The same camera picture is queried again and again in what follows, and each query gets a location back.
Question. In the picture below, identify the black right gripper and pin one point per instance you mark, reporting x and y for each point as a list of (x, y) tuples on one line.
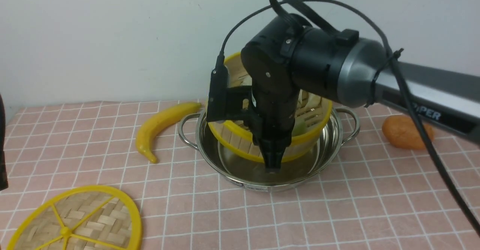
[(272, 108)]

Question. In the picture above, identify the yellow rimmed bamboo steamer basket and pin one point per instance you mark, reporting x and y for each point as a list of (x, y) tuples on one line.
[(313, 112)]

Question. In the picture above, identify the yellow woven bamboo steamer lid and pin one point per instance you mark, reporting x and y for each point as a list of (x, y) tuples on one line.
[(92, 217)]

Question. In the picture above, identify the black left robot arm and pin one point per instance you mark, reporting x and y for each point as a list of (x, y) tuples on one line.
[(3, 172)]

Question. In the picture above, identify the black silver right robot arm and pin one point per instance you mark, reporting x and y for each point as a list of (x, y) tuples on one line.
[(349, 70)]

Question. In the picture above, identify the stainless steel pot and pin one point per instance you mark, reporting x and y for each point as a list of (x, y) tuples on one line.
[(343, 126)]

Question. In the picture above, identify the green toy dumpling right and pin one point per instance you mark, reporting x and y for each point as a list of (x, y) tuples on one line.
[(300, 127)]

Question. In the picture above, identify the yellow plastic banana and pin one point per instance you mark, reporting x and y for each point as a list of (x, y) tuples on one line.
[(148, 131)]

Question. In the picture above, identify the orange toy potato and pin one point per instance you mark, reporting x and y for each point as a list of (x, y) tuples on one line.
[(401, 132)]

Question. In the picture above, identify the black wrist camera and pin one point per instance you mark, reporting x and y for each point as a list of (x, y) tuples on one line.
[(226, 103)]

